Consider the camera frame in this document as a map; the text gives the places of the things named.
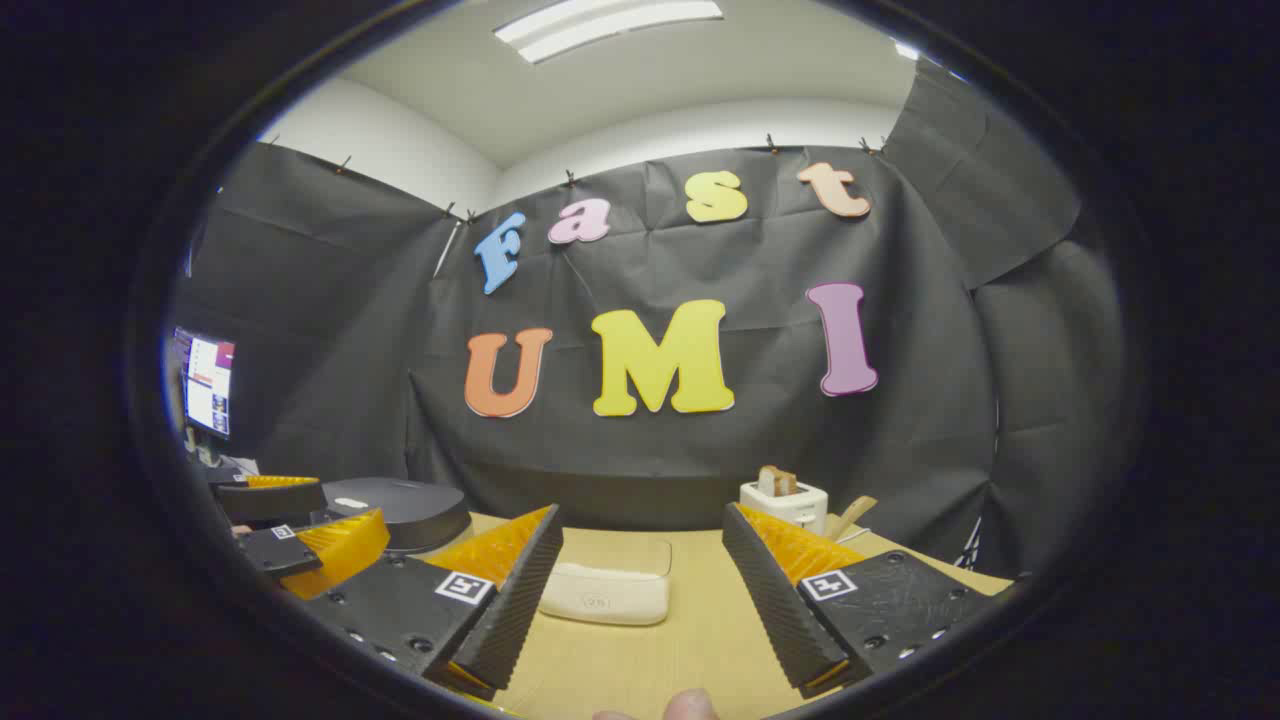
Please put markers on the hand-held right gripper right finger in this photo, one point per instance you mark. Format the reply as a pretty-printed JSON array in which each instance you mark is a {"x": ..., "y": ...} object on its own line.
[{"x": 770, "y": 590}]

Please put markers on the computer monitor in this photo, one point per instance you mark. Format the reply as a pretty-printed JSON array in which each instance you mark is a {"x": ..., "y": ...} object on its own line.
[{"x": 207, "y": 385}]

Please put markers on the clear plastic container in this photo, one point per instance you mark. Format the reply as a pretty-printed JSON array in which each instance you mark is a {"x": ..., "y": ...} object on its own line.
[{"x": 605, "y": 590}]

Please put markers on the wooden spoon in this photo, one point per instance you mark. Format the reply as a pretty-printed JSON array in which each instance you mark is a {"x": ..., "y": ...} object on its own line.
[{"x": 850, "y": 515}]

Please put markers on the black silver rice cooker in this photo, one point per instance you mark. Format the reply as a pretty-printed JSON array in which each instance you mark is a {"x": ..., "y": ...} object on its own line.
[{"x": 400, "y": 510}]

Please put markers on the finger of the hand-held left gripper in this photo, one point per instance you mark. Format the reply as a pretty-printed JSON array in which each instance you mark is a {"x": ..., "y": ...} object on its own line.
[
  {"x": 290, "y": 552},
  {"x": 270, "y": 500}
]

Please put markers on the white rice heap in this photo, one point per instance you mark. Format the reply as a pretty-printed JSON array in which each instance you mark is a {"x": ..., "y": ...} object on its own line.
[{"x": 600, "y": 600}]

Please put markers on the white side table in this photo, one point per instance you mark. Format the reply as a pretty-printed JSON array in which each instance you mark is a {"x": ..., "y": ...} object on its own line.
[{"x": 238, "y": 466}]

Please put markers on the white toaster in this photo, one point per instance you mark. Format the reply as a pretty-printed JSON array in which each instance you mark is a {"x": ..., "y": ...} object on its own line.
[{"x": 790, "y": 505}]

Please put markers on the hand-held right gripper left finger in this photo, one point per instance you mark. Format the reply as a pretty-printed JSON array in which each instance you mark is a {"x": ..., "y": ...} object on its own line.
[{"x": 520, "y": 590}]

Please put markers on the toasted bread slice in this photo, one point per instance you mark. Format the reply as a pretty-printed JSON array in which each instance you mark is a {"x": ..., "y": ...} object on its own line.
[{"x": 777, "y": 481}]

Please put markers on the ceiling light panel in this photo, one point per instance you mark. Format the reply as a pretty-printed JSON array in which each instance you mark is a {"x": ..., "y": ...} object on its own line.
[{"x": 600, "y": 25}]

